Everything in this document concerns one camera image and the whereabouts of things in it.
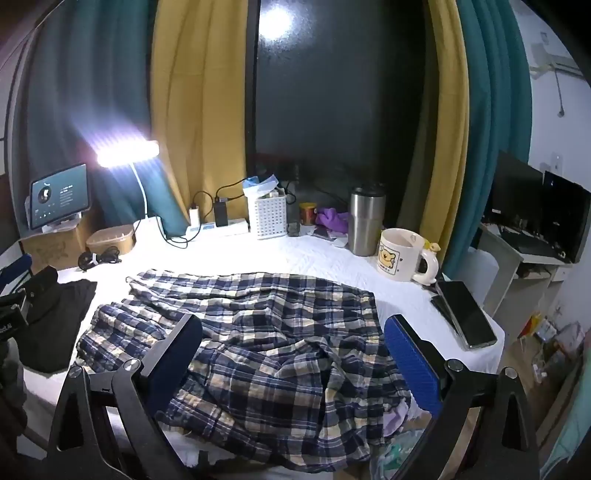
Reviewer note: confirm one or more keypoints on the black monitor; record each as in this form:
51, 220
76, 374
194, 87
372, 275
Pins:
515, 189
565, 217

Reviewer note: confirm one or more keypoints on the clear tablet stand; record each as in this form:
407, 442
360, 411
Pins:
62, 224

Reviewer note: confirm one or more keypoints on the brown lunch box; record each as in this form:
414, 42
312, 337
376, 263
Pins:
111, 240

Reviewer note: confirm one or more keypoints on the plaid pants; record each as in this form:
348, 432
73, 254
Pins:
277, 332

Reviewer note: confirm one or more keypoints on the tablet with teal screen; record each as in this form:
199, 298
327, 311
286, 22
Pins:
60, 196

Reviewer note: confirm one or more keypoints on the black pants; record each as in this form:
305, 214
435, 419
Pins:
60, 323

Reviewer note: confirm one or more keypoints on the blue face mask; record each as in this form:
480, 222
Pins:
258, 187

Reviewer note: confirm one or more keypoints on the teal curtain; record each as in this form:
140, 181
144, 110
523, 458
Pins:
83, 69
489, 92

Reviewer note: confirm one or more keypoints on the small black smartphone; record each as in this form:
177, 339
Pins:
441, 305

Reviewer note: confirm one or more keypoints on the white plastic basket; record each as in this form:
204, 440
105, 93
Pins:
268, 217

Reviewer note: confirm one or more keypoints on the steel tumbler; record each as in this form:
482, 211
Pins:
365, 221

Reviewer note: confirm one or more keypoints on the large black smartphone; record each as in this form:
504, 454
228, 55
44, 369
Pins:
466, 314

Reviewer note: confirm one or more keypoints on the white power strip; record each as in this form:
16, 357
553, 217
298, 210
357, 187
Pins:
231, 227

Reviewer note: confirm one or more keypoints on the purple cloth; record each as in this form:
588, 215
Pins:
334, 219

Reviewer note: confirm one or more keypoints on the pale printed cloth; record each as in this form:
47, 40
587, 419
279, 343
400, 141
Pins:
390, 454

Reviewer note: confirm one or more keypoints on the yellow curtain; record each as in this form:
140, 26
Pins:
198, 92
443, 138

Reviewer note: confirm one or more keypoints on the white desk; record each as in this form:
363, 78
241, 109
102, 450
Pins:
503, 258

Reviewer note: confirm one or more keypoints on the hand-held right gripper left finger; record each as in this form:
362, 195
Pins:
178, 360

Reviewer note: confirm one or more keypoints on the white charger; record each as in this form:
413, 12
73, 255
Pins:
194, 217

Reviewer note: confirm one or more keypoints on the white desk lamp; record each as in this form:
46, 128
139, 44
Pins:
129, 152

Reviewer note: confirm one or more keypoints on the white cartoon mug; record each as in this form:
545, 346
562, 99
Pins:
397, 256

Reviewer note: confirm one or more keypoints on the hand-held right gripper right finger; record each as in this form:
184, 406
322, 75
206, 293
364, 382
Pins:
411, 364

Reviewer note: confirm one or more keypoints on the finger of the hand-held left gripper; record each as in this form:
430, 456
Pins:
17, 268

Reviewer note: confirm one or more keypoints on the black power adapter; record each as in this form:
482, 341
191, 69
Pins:
221, 213

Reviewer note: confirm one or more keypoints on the cardboard box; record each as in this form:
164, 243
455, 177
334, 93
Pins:
51, 249

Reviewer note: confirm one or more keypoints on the white air conditioner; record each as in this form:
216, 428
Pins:
549, 57

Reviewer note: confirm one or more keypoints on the red can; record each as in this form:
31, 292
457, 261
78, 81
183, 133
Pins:
308, 216

